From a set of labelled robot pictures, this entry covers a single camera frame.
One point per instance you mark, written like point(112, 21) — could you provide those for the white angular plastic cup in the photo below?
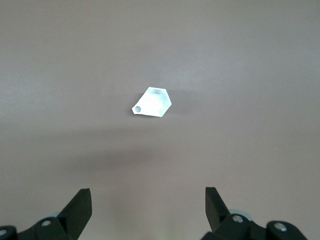
point(155, 102)

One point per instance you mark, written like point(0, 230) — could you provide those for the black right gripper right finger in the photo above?
point(217, 215)

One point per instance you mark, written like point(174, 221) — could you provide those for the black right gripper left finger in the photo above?
point(75, 215)

